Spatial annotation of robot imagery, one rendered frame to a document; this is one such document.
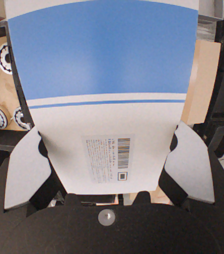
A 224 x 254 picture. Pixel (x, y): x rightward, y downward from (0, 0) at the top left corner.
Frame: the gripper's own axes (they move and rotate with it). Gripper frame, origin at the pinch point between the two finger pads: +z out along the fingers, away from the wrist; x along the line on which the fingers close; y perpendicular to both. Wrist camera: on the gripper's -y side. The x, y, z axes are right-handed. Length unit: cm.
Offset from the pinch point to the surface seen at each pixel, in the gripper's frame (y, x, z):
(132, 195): 62, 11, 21
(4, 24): -16.7, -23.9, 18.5
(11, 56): -8.9, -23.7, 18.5
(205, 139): 56, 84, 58
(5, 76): -4.0, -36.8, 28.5
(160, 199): 70, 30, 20
